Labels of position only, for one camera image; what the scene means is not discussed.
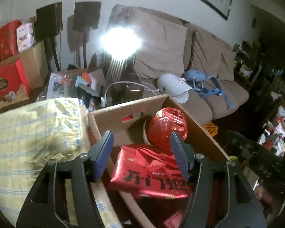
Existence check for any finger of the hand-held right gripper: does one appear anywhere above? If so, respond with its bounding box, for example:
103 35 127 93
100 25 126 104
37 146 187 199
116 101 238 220
224 131 262 164

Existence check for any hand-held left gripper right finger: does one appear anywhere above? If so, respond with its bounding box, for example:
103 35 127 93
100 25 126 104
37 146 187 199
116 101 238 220
170 131 266 228

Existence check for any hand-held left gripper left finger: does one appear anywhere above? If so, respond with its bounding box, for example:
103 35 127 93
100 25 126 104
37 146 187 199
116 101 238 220
16 130 114 228

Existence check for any cardboard box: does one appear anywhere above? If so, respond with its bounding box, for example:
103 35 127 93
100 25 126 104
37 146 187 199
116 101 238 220
87 94 230 228

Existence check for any red foil ribbon ball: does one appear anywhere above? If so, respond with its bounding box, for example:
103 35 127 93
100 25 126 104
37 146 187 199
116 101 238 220
148 107 188 151

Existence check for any red woven tote bag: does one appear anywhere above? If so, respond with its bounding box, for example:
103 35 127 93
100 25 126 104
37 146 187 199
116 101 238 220
108 144 196 199

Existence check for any orange perforated crate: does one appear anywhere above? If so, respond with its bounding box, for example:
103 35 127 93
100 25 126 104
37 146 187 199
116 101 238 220
203 121 219 136

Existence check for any brown sofa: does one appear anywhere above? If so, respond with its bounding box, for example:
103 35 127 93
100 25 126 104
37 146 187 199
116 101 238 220
107 4 250 121

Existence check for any brown glass table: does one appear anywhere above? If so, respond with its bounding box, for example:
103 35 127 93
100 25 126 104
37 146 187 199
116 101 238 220
106 83 145 105

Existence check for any white dome device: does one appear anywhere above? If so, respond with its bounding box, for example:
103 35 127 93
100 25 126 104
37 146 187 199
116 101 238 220
156 73 193 104

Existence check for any cluttered dark shelf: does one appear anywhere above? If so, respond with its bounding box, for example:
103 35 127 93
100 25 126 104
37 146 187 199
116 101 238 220
233 40 285 148

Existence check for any carton of clutter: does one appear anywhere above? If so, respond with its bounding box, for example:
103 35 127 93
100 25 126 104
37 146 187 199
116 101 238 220
37 63 108 111

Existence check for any yellow plaid tablecloth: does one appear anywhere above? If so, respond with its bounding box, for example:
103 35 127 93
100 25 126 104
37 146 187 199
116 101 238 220
0 97 124 228

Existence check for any beige sofa cushion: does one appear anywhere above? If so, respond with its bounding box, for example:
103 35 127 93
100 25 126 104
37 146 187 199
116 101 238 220
218 47 237 82
191 30 225 82
134 11 190 79

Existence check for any bright video light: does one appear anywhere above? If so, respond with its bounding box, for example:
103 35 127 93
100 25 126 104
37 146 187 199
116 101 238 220
98 26 143 81

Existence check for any brown storage carton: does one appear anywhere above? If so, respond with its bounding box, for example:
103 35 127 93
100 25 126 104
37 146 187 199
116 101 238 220
0 40 49 89

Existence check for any red chocolate box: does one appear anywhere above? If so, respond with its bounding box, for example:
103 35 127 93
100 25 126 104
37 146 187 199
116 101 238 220
0 58 31 111

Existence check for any black speaker on stand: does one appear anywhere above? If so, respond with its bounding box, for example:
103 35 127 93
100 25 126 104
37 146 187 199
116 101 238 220
72 1 102 69
36 2 64 73

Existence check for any small white box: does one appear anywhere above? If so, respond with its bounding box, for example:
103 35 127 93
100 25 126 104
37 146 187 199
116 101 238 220
16 23 35 53

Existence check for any red gold-print gift box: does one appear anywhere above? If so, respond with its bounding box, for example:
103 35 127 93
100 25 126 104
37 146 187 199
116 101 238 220
0 20 22 65

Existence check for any blue strap head mount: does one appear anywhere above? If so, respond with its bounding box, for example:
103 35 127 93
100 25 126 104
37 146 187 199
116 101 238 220
182 70 236 110

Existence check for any white cable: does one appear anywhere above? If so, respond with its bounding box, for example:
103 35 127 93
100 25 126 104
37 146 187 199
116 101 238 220
104 81 161 101

